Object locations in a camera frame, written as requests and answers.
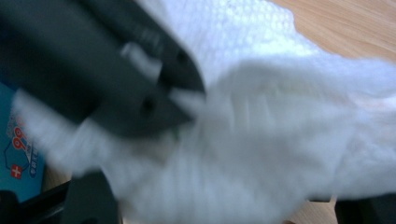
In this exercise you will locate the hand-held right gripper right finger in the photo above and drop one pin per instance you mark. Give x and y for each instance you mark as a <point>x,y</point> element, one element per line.
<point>367,210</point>

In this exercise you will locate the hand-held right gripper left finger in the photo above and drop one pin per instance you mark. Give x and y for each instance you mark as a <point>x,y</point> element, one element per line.
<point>90,199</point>

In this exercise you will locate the blue wet wipes pack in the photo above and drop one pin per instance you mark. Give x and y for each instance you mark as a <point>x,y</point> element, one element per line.
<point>18,174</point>

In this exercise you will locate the white wet wipe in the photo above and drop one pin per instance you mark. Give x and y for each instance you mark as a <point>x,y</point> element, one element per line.
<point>264,124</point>

